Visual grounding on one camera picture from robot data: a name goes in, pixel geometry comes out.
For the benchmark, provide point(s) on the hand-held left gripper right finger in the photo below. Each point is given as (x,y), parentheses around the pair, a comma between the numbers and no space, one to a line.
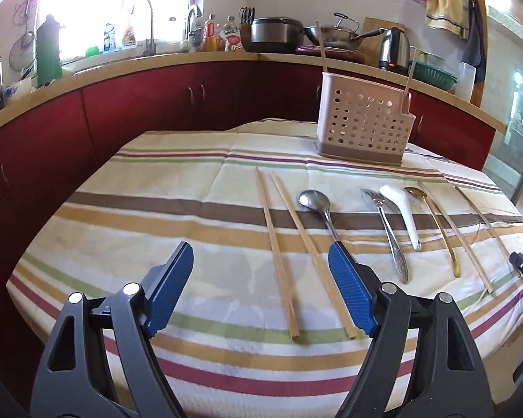
(353,291)

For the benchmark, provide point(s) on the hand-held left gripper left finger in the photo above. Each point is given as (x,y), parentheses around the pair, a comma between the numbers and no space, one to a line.
(170,291)

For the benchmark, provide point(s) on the steel fork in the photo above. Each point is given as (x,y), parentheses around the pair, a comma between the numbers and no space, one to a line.
(392,244)

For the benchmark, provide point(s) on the wooden chopstick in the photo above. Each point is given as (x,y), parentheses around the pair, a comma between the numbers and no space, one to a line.
(456,237)
(483,223)
(307,248)
(275,252)
(409,76)
(321,48)

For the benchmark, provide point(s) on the large steel spoon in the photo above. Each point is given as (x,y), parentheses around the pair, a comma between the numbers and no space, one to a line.
(314,204)

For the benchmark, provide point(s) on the white ceramic spoon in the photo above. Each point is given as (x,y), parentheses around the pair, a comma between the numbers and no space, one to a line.
(394,196)

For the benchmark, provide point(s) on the gold metal spoon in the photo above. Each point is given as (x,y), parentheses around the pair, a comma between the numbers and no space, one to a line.
(413,192)

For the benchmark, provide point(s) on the beige perforated utensil holder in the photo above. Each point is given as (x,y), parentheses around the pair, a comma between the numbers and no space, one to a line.
(357,117)

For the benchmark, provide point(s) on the striped tablecloth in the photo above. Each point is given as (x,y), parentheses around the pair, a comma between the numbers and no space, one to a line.
(178,209)

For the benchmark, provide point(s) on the glass door with floral pattern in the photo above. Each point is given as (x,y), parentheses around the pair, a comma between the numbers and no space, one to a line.
(518,117)

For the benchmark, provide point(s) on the red kitchen cabinets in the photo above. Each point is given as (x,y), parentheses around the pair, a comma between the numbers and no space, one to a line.
(157,104)

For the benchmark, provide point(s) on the white plastic container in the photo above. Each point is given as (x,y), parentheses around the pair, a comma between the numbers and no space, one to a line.
(465,82)

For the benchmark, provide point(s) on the green plastic colander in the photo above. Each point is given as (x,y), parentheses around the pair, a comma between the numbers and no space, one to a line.
(436,78)

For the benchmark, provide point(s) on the dark hanging garment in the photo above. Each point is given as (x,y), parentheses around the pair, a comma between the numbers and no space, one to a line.
(474,48)

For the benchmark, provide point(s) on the clear plastic bowl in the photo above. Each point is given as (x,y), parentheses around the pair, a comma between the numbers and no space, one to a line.
(431,57)

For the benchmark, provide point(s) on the beige kitchen countertop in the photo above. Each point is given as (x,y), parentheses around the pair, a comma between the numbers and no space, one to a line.
(157,59)

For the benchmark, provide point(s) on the red induction cooker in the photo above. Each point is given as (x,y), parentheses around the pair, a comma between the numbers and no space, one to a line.
(331,54)

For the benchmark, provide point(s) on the steel electric kettle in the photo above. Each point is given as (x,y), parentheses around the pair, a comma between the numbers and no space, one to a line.
(394,50)

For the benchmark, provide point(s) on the small green cup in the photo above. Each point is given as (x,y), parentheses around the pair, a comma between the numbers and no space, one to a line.
(93,51)

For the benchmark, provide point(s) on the white patterned bowl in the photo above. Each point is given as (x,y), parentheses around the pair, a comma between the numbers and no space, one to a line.
(16,89)

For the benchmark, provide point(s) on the steel wok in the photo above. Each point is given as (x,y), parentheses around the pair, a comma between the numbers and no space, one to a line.
(335,37)

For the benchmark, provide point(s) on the red seasoning packet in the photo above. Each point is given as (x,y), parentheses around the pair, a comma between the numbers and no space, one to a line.
(232,42)

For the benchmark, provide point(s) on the orange label detergent bottle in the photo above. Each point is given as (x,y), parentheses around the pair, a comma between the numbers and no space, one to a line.
(129,37)

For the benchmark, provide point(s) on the blue label dish soap bottle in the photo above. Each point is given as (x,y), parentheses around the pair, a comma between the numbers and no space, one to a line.
(109,39)

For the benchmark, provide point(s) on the orange sauce bottle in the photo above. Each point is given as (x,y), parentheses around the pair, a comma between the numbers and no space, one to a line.
(210,35)

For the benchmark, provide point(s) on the tall curved steel faucet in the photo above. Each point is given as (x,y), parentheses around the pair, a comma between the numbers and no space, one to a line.
(150,30)

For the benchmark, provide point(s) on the green thermos bottle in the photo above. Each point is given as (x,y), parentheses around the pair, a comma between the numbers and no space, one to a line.
(48,56)

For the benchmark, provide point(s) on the wooden cutting board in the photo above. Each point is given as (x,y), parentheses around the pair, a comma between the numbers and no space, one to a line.
(375,25)

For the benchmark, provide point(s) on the steel rice cooker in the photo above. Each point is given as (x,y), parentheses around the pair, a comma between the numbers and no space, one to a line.
(274,35)

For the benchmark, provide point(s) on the knife block with scissors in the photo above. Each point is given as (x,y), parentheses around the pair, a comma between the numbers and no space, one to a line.
(246,30)

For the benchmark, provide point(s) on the yellow hanging towel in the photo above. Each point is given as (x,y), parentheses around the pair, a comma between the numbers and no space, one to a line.
(444,8)

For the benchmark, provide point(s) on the small steel tap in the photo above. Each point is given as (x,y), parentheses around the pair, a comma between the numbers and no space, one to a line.
(194,13)

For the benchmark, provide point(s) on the kitchen window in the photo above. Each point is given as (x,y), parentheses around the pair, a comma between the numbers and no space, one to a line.
(91,0)

